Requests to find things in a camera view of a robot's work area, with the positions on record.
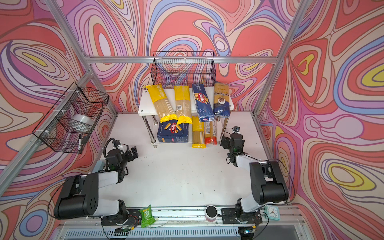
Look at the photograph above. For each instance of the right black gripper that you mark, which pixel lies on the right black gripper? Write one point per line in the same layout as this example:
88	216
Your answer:
226	140

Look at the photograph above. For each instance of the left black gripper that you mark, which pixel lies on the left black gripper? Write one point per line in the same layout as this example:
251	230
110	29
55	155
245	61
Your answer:
134	153

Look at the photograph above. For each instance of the red spaghetti bag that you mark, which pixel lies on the red spaghetti bag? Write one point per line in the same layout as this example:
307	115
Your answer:
211	133

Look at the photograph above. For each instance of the yellow Pastatime spaghetti bag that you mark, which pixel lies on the yellow Pastatime spaghetti bag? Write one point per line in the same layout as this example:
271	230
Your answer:
198	134
161	103

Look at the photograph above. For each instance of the clear blue spaghetti bag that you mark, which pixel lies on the clear blue spaghetti bag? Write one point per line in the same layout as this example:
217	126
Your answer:
221	100

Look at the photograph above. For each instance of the blue Barilla rigatoni box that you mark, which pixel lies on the blue Barilla rigatoni box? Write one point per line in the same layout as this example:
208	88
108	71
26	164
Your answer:
171	132

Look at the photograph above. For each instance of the blue Barilla spaghetti box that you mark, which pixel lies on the blue Barilla spaghetti box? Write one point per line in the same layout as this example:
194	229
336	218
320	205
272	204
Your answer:
203	105

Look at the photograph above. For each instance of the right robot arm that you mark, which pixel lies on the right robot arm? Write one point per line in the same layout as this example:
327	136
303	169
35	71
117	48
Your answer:
268	185

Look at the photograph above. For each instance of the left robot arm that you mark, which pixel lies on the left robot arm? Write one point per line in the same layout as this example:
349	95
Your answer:
80	197

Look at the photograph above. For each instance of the black marker pen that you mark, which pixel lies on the black marker pen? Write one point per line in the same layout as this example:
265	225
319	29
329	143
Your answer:
80	143

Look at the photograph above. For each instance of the silver tape roll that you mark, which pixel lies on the silver tape roll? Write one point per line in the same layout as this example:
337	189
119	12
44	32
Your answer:
81	123

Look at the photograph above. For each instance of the green snack packet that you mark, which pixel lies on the green snack packet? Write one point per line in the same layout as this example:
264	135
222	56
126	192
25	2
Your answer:
147	218

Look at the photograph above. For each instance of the small round speaker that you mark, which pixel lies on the small round speaker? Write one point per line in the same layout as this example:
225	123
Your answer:
211	213

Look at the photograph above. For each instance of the teal alarm clock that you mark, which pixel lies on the teal alarm clock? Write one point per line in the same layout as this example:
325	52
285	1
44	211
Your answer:
273	212

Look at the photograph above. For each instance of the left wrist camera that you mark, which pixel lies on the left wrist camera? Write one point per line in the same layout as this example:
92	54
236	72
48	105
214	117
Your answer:
123	147

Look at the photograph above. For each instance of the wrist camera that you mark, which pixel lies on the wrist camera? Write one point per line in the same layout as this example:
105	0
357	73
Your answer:
236	129
123	147

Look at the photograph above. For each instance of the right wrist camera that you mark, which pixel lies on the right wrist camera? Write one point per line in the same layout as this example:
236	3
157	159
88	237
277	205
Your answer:
236	129

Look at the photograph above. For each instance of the left black wire basket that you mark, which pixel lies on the left black wire basket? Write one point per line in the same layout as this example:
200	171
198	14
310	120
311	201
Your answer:
57	133

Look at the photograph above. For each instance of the black wire basket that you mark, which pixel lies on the black wire basket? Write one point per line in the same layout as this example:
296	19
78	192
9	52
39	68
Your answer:
57	133
183	68

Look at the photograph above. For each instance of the back black wire basket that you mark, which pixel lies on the back black wire basket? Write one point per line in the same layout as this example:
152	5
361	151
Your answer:
183	68

